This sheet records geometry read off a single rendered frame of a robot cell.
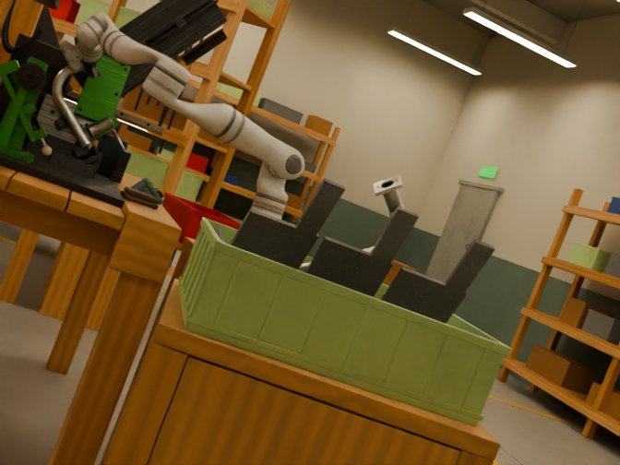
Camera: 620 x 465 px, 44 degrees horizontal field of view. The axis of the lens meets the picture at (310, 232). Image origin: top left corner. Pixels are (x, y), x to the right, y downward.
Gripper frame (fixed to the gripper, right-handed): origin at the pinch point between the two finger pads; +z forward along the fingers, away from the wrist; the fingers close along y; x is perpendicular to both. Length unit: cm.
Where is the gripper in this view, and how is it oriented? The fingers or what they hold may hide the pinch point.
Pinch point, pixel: (84, 64)
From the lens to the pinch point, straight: 254.3
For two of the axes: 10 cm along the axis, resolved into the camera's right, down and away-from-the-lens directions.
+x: -8.4, 4.0, -3.7
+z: -3.6, 1.0, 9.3
